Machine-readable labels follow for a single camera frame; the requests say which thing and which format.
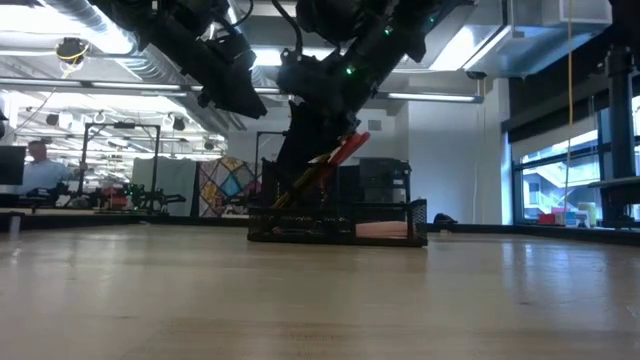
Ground pink sticky note pad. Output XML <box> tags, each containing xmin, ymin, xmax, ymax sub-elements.
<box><xmin>354</xmin><ymin>220</ymin><xmax>410</xmax><ymax>240</ymax></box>

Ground colourful patchwork quilt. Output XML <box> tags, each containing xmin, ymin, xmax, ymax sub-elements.
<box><xmin>198</xmin><ymin>156</ymin><xmax>262</xmax><ymax>218</ymax></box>

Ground black ceiling dome camera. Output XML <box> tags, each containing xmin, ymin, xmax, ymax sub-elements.
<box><xmin>54</xmin><ymin>37</ymin><xmax>91</xmax><ymax>66</ymax></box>

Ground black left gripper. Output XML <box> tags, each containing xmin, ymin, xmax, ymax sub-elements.
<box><xmin>198</xmin><ymin>33</ymin><xmax>269</xmax><ymax>121</ymax></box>

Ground black aluminium table frame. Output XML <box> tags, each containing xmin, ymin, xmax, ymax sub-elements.
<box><xmin>0</xmin><ymin>212</ymin><xmax>640</xmax><ymax>247</ymax></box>

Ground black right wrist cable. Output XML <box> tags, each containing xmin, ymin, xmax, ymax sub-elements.
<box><xmin>271</xmin><ymin>0</ymin><xmax>305</xmax><ymax>51</ymax></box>

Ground black cabinet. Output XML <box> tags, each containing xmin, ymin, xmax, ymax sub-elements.
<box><xmin>338</xmin><ymin>157</ymin><xmax>412</xmax><ymax>225</ymax></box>

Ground white and blue boxes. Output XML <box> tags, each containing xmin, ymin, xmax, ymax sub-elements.
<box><xmin>549</xmin><ymin>201</ymin><xmax>604</xmax><ymax>229</ymax></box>

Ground black screen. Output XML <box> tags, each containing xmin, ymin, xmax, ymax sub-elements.
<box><xmin>0</xmin><ymin>144</ymin><xmax>28</xmax><ymax>187</ymax></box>

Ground black cart pole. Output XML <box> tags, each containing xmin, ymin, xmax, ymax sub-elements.
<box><xmin>602</xmin><ymin>44</ymin><xmax>640</xmax><ymax>181</ymax></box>

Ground person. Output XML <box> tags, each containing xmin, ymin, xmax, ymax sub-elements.
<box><xmin>22</xmin><ymin>139</ymin><xmax>81</xmax><ymax>194</ymax></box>

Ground black monitor cart shelf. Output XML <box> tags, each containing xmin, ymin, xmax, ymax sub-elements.
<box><xmin>587</xmin><ymin>177</ymin><xmax>640</xmax><ymax>230</ymax></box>

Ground yellow hanging cable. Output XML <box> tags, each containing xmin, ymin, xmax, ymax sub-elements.
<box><xmin>563</xmin><ymin>0</ymin><xmax>575</xmax><ymax>211</ymax></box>

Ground yellow pencil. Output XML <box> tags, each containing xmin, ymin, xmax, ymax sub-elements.
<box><xmin>272</xmin><ymin>149</ymin><xmax>341</xmax><ymax>210</ymax></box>

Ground grey partition panel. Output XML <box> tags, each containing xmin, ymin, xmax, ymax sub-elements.
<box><xmin>131</xmin><ymin>157</ymin><xmax>199</xmax><ymax>217</ymax></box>

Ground black mesh desk organizer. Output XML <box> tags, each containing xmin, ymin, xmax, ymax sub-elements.
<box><xmin>246</xmin><ymin>158</ymin><xmax>430</xmax><ymax>248</ymax></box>

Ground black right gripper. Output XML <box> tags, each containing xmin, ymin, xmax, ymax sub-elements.
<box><xmin>273</xmin><ymin>46</ymin><xmax>382</xmax><ymax>187</ymax></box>

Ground small grey post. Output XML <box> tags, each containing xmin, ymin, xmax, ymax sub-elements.
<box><xmin>7</xmin><ymin>212</ymin><xmax>24</xmax><ymax>241</ymax></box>

